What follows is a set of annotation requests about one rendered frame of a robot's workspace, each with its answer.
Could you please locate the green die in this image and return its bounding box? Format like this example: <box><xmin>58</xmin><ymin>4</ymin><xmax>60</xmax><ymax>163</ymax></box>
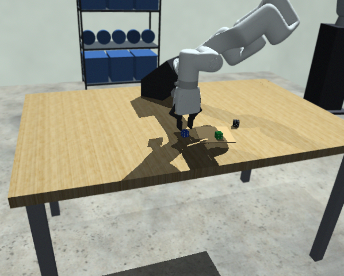
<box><xmin>215</xmin><ymin>131</ymin><xmax>223</xmax><ymax>140</ymax></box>

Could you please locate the brown mat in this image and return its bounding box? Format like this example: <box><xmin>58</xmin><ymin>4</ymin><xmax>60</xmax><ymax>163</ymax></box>
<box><xmin>194</xmin><ymin>126</ymin><xmax>236</xmax><ymax>143</ymax></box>

